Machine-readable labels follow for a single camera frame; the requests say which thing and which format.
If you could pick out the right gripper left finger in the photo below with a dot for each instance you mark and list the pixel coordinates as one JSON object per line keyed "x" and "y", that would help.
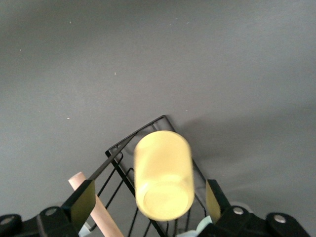
{"x": 82, "y": 205}

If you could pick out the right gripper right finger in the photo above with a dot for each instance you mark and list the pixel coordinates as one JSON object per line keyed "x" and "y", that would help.
{"x": 214, "y": 200}

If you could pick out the pale green plastic cup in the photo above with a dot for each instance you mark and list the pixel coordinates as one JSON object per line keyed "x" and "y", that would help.
{"x": 203, "y": 225}

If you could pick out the yellow plastic cup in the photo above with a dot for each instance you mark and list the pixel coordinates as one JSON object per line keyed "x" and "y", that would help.
{"x": 163, "y": 172}

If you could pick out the dark grey table cloth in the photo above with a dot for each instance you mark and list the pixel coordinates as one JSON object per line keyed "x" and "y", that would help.
{"x": 148, "y": 61}

